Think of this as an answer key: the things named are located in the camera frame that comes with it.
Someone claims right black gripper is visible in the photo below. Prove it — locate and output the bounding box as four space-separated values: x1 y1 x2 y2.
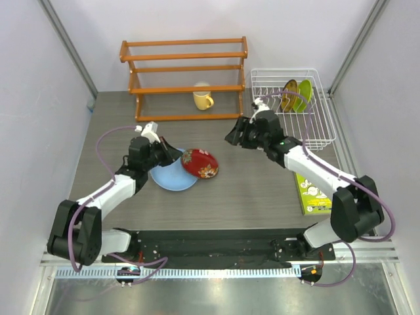
226 115 269 150

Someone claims yellow ceramic mug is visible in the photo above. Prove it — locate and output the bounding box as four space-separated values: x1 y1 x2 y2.
193 91 215 111

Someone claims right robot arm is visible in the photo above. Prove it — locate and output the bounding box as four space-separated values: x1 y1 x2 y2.
225 110 385 259

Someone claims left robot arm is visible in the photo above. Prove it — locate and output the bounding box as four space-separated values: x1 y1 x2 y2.
47 136 182 268

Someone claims blue plate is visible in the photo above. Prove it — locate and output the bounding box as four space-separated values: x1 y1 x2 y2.
150 158 198 192

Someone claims brown yellow plate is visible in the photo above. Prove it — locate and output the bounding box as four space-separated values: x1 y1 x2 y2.
280 79 298 112

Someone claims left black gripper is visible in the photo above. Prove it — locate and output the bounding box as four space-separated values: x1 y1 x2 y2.
142 136 182 171

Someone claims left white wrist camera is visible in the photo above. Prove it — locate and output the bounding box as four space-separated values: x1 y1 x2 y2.
135 121 161 144

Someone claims green plate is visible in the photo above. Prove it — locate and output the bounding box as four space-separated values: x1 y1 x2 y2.
293 79 313 113

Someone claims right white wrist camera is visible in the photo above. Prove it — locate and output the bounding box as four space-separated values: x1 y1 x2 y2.
250 98 270 123

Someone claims red floral plate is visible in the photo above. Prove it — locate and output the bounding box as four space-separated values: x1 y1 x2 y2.
181 148 219 179

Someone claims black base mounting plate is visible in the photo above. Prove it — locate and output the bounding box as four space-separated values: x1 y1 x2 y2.
119 228 335 270

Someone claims white wire dish rack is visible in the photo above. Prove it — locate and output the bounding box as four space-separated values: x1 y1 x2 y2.
250 68 336 151

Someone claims white slotted cable duct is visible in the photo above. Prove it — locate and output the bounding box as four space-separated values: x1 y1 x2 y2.
55 265 301 280

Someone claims orange wooden shelf rack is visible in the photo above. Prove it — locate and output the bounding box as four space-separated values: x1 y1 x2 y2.
119 36 248 122

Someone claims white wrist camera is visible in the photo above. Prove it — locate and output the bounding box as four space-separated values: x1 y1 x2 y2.
135 121 161 144
250 98 270 123

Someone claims green booklet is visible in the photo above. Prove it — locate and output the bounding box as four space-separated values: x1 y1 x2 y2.
294 173 332 216

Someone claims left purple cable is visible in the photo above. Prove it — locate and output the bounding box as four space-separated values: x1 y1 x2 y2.
68 126 169 285

